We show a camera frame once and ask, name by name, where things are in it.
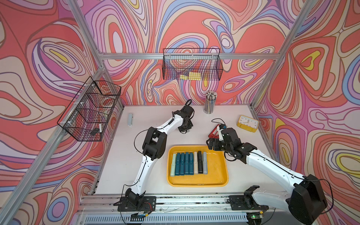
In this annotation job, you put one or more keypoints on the pencil holder cup with pencils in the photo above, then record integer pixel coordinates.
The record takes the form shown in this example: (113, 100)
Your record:
(210, 101)

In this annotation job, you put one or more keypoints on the yellow alarm clock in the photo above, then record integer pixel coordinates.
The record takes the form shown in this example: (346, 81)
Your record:
(248, 124)

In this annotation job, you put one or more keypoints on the yellow sticky notes in basket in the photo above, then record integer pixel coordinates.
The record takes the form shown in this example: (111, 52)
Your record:
(194, 76)

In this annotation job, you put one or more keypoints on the black pruning pliers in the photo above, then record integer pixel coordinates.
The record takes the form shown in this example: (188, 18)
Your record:
(200, 162)

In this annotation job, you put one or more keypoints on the grey pruning pliers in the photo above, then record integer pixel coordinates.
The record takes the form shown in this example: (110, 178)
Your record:
(204, 162)

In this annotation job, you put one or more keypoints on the light blue-grey pliers far left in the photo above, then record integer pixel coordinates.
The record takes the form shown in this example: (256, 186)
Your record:
(130, 119)

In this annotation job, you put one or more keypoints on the dark teal pruning pliers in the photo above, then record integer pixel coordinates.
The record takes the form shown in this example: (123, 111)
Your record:
(177, 165)

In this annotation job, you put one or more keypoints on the yellow plastic storage tray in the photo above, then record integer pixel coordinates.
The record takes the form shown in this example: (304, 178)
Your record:
(217, 169)

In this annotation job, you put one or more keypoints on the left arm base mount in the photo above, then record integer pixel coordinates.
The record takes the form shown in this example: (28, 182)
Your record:
(132, 202)

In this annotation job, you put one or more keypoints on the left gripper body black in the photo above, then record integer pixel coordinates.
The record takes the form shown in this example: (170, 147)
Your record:
(188, 125)

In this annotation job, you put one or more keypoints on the pale green pruning pliers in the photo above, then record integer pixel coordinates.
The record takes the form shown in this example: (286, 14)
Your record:
(173, 165)

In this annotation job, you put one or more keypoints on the black wire basket back wall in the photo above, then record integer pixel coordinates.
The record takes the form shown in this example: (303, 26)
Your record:
(181, 61)

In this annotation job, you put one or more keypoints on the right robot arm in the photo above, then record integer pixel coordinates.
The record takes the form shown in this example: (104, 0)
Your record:
(304, 197)

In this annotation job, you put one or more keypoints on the black wire basket left wall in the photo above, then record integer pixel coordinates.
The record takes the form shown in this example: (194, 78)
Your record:
(89, 112)

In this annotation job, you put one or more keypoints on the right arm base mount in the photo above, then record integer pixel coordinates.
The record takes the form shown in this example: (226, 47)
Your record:
(246, 201)

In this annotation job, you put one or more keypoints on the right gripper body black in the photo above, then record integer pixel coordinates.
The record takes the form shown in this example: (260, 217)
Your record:
(220, 145)

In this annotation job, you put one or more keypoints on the black wire basket wall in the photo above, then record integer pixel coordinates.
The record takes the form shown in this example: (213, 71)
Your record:
(89, 112)
(181, 61)

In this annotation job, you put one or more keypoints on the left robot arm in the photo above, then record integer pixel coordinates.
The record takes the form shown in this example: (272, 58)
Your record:
(153, 148)

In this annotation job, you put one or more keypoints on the aluminium front rail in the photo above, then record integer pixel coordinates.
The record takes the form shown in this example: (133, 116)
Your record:
(179, 209)

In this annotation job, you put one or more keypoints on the beige pruning pliers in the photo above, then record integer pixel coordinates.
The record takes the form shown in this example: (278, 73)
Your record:
(195, 160)

